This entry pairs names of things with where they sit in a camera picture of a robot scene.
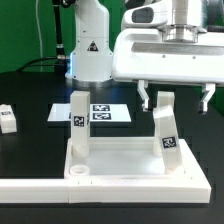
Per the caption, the white cable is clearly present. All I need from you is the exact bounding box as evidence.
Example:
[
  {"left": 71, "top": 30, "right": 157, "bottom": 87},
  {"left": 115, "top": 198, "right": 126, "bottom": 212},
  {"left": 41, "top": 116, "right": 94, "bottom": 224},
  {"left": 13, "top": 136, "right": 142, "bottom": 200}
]
[{"left": 35, "top": 0, "right": 44, "bottom": 73}]

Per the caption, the white desk top tray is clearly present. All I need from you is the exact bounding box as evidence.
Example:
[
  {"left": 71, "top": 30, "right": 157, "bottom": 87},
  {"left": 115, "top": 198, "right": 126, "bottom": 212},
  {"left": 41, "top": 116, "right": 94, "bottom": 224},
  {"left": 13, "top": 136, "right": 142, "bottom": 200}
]
[{"left": 64, "top": 137, "right": 202, "bottom": 179}]

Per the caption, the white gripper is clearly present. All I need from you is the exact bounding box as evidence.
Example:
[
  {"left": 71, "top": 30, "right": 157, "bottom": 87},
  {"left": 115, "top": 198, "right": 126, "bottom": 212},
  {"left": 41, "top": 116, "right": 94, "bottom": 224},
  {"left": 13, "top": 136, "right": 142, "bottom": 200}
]
[{"left": 112, "top": 29, "right": 224, "bottom": 115}]

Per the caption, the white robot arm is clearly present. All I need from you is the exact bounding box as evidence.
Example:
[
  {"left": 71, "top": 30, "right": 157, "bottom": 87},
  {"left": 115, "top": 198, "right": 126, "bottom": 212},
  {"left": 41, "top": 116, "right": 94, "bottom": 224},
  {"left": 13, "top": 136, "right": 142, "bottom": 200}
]
[{"left": 54, "top": 0, "right": 224, "bottom": 114}]

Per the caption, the fiducial marker plate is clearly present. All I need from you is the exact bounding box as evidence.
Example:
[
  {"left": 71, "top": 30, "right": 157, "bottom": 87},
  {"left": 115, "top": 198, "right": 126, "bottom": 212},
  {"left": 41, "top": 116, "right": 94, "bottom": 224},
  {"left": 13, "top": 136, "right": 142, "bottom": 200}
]
[{"left": 48, "top": 103, "right": 131, "bottom": 122}]

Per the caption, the white L-shaped corner guide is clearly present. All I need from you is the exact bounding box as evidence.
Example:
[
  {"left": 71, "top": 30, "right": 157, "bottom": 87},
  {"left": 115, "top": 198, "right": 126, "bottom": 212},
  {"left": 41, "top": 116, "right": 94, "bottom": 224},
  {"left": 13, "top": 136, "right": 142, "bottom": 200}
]
[{"left": 0, "top": 141, "right": 211, "bottom": 203}]

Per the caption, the black cable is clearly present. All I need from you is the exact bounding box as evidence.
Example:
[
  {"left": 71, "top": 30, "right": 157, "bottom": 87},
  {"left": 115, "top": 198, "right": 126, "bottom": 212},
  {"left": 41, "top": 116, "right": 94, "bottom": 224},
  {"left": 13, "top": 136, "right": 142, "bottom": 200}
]
[{"left": 14, "top": 0, "right": 72, "bottom": 73}]

